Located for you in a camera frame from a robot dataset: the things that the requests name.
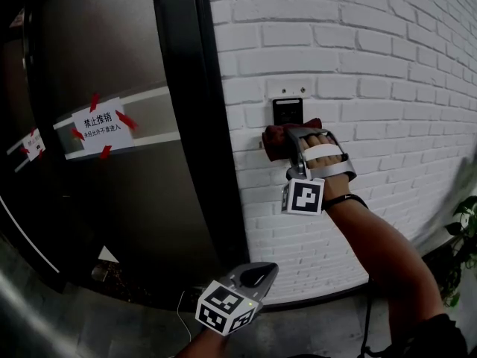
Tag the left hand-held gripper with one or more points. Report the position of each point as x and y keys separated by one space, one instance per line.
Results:
x=227 y=308

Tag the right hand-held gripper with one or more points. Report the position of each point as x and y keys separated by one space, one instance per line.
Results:
x=303 y=196

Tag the dark red cloth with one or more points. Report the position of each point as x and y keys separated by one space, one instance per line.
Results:
x=275 y=140

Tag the black wall access panel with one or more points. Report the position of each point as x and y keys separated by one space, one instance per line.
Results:
x=287 y=112

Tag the person's right forearm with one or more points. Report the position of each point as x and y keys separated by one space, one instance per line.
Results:
x=380 y=259

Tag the person's left forearm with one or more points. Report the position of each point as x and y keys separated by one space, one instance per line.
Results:
x=205 y=347

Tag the person's right hand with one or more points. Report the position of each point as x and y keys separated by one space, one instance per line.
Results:
x=335 y=188

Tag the black wristband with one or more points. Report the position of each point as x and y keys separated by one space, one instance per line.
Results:
x=348 y=199

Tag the white triangular floor paper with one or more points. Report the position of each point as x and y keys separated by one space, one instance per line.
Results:
x=107 y=256

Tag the frosted glass door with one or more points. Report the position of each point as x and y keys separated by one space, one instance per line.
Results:
x=123 y=200

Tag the potted green plant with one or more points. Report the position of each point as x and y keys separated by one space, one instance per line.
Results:
x=460 y=244

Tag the small grey floor block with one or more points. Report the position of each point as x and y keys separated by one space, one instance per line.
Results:
x=97 y=271

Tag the person's black shirt sleeve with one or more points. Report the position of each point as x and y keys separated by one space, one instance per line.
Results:
x=421 y=339

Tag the large red-taped paper sign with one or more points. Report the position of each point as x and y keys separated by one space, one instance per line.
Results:
x=102 y=127

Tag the dark glass door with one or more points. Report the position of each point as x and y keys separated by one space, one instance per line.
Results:
x=22 y=207

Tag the small red-taped paper sign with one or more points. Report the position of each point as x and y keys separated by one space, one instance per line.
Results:
x=34 y=145

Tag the white wall mounting plate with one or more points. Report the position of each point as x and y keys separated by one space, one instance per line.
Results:
x=290 y=88

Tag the black door frame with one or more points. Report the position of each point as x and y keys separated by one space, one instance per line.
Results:
x=201 y=125

